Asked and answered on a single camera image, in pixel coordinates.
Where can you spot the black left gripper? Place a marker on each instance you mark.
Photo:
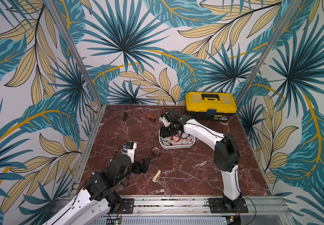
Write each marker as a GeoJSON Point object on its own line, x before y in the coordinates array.
{"type": "Point", "coordinates": [145, 166]}

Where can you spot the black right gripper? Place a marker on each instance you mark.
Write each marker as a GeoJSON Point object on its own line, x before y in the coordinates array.
{"type": "Point", "coordinates": [166, 131]}

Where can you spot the red transparent watch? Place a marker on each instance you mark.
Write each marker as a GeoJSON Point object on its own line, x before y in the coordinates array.
{"type": "Point", "coordinates": [175, 138]}

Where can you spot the white pink strap watch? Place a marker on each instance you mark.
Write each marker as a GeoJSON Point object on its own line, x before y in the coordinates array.
{"type": "Point", "coordinates": [187, 139]}

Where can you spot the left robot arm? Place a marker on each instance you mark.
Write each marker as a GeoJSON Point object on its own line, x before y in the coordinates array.
{"type": "Point", "coordinates": [98, 197]}

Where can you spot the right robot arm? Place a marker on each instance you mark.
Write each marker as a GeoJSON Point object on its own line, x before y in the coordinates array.
{"type": "Point", "coordinates": [226, 151]}

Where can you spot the white plastic storage box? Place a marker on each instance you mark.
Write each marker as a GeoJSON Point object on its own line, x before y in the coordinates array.
{"type": "Point", "coordinates": [176, 145]}

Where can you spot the yellow black toolbox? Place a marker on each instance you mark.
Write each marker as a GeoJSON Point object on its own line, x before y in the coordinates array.
{"type": "Point", "coordinates": [210, 106]}

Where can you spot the orange handled screwdriver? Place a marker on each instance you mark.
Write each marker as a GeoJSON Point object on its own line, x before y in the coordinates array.
{"type": "Point", "coordinates": [150, 117]}

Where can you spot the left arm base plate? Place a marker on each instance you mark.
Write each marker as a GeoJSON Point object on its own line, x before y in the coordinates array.
{"type": "Point", "coordinates": [122, 206]}

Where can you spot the black handled screwdriver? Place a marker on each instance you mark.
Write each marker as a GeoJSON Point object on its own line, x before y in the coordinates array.
{"type": "Point", "coordinates": [124, 118]}

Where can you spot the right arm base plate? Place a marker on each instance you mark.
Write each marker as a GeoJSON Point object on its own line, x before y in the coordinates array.
{"type": "Point", "coordinates": [225, 205]}

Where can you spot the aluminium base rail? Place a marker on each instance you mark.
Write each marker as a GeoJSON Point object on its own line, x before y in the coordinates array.
{"type": "Point", "coordinates": [263, 210]}

